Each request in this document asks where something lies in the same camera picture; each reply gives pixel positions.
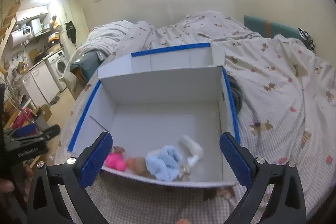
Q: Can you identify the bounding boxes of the white washing machine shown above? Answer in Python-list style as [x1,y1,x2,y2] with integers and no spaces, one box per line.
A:
[45,50,67,92]

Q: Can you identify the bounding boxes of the cardboard boxes on floor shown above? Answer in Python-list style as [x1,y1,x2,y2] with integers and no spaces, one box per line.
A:
[32,104,52,131]

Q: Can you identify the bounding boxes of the white kitchen cabinet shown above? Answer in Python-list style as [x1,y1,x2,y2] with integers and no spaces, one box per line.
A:
[21,61,60,107]

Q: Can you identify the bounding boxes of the person's left hand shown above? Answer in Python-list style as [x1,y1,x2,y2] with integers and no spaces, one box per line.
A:
[0,163,35,204]

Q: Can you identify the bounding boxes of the teal pillow orange stripe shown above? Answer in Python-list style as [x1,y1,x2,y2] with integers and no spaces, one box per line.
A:
[243,15,310,42]

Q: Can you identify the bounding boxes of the brown plush toy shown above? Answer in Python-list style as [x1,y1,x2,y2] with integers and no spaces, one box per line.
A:
[126,157,155,178]

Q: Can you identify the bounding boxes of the cream white cloth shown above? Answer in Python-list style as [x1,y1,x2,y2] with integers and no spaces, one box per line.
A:
[178,163,191,181]

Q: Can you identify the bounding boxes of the light blue fluffy towel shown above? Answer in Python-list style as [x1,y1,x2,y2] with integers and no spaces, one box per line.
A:
[145,145,183,182]

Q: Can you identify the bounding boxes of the dark clothing on bed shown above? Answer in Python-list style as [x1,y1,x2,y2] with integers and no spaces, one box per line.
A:
[228,75,243,114]

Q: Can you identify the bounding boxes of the pink plush toy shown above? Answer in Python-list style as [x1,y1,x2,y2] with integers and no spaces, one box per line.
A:
[105,153,126,172]

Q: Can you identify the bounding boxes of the black hanging bag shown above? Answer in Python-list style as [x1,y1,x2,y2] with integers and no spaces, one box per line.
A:
[65,21,76,44]

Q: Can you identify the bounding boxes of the teal pillow under quilt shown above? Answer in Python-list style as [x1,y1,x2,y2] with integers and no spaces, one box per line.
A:
[70,51,104,84]

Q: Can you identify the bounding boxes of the white box blue edges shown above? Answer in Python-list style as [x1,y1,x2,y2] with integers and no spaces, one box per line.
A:
[68,43,239,188]

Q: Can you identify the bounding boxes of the patterned bed quilt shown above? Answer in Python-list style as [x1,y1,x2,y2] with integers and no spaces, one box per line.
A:
[55,9,336,224]

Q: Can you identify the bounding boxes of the white water heater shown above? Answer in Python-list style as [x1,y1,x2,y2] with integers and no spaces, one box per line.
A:
[7,28,33,49]

